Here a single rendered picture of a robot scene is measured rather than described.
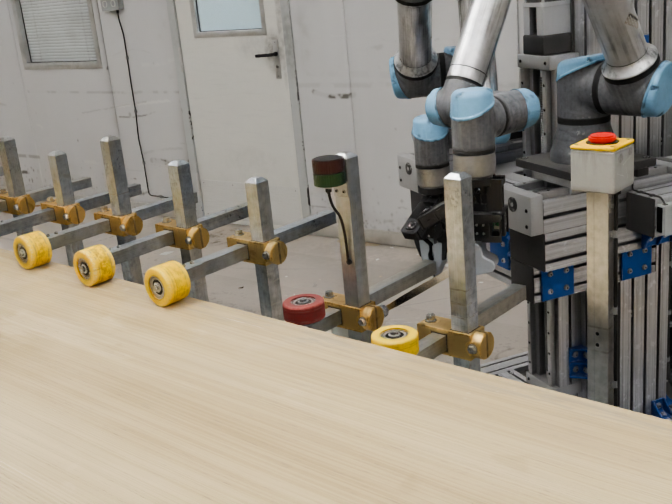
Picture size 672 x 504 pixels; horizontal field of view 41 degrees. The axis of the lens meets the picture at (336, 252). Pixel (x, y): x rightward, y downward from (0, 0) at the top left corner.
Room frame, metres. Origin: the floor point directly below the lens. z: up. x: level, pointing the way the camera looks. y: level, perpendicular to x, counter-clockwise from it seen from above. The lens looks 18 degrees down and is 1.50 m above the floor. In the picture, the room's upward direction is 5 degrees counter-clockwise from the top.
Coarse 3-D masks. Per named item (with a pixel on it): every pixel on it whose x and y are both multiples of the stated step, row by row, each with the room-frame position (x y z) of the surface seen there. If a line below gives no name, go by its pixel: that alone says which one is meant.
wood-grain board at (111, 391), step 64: (0, 256) 2.11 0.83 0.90; (0, 320) 1.65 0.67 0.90; (64, 320) 1.62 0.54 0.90; (128, 320) 1.58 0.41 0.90; (192, 320) 1.55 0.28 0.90; (256, 320) 1.52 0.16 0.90; (0, 384) 1.34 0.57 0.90; (64, 384) 1.32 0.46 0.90; (128, 384) 1.30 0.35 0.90; (192, 384) 1.27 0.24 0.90; (256, 384) 1.25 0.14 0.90; (320, 384) 1.23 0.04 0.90; (384, 384) 1.21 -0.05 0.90; (448, 384) 1.19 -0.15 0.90; (512, 384) 1.17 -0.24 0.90; (0, 448) 1.12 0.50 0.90; (64, 448) 1.11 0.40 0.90; (128, 448) 1.09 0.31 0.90; (192, 448) 1.07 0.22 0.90; (256, 448) 1.06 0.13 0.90; (320, 448) 1.04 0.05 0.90; (384, 448) 1.03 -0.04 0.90; (448, 448) 1.01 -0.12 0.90; (512, 448) 1.00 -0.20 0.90; (576, 448) 0.98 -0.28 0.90; (640, 448) 0.97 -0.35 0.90
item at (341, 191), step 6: (318, 156) 1.62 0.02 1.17; (324, 156) 1.62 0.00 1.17; (330, 156) 1.61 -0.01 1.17; (336, 156) 1.61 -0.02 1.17; (318, 174) 1.58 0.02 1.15; (324, 174) 1.58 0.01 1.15; (330, 174) 1.58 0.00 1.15; (336, 186) 1.58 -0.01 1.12; (342, 186) 1.62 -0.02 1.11; (336, 192) 1.63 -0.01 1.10; (342, 192) 1.62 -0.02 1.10; (330, 198) 1.60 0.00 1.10; (336, 210) 1.61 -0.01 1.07; (342, 222) 1.61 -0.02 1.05; (342, 228) 1.62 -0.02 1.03; (348, 252) 1.62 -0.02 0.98; (348, 258) 1.62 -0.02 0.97; (348, 264) 1.62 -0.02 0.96
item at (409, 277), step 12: (420, 264) 1.87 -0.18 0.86; (432, 264) 1.87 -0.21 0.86; (396, 276) 1.80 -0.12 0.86; (408, 276) 1.80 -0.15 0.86; (420, 276) 1.83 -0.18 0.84; (372, 288) 1.74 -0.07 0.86; (384, 288) 1.74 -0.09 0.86; (396, 288) 1.77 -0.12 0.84; (372, 300) 1.71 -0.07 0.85; (384, 300) 1.74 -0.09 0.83; (336, 312) 1.63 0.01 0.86; (312, 324) 1.58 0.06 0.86; (324, 324) 1.60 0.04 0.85; (336, 324) 1.63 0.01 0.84
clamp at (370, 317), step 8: (336, 296) 1.69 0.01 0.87; (344, 296) 1.68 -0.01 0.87; (328, 304) 1.66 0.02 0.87; (336, 304) 1.64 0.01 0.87; (344, 304) 1.64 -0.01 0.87; (368, 304) 1.63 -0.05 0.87; (344, 312) 1.63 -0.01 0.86; (352, 312) 1.62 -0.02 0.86; (360, 312) 1.60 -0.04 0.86; (368, 312) 1.60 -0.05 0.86; (376, 312) 1.61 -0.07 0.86; (344, 320) 1.63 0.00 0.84; (352, 320) 1.62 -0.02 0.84; (360, 320) 1.60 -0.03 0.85; (368, 320) 1.59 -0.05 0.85; (376, 320) 1.61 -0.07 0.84; (344, 328) 1.63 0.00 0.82; (352, 328) 1.62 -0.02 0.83; (360, 328) 1.61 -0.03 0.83; (368, 328) 1.60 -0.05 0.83; (376, 328) 1.61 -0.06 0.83
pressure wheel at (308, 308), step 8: (296, 296) 1.61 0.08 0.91; (304, 296) 1.61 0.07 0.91; (312, 296) 1.60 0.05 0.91; (320, 296) 1.60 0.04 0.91; (288, 304) 1.57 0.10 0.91; (296, 304) 1.57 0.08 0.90; (304, 304) 1.57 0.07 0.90; (312, 304) 1.56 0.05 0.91; (320, 304) 1.56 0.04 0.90; (288, 312) 1.56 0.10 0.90; (296, 312) 1.55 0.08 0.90; (304, 312) 1.54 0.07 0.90; (312, 312) 1.55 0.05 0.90; (320, 312) 1.56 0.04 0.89; (288, 320) 1.56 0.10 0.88; (296, 320) 1.55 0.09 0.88; (304, 320) 1.54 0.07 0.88; (312, 320) 1.55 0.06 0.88; (320, 320) 1.56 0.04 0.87
